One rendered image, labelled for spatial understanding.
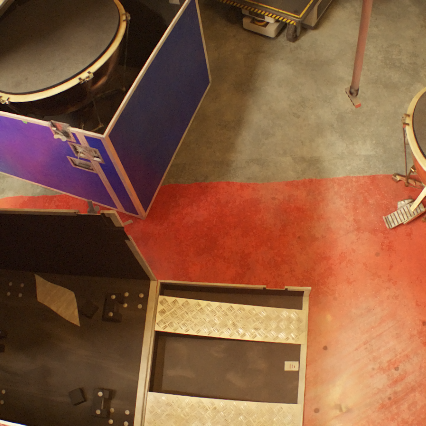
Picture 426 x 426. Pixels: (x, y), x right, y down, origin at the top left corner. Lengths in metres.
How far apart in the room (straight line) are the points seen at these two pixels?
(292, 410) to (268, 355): 0.33
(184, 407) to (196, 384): 0.18
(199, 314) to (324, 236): 0.84
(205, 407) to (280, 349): 0.49
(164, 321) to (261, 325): 0.50
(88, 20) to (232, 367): 1.96
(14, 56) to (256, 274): 1.77
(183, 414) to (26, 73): 1.87
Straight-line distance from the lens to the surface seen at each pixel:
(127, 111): 2.32
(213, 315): 2.63
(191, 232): 2.93
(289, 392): 2.64
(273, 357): 2.66
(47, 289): 2.85
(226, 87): 3.50
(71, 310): 2.76
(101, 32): 2.62
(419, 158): 2.31
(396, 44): 3.92
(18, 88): 2.56
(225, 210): 2.97
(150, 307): 2.63
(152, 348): 2.59
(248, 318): 2.65
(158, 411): 2.54
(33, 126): 2.45
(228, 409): 2.56
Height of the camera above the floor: 2.64
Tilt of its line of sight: 64 degrees down
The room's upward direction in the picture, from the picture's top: 15 degrees counter-clockwise
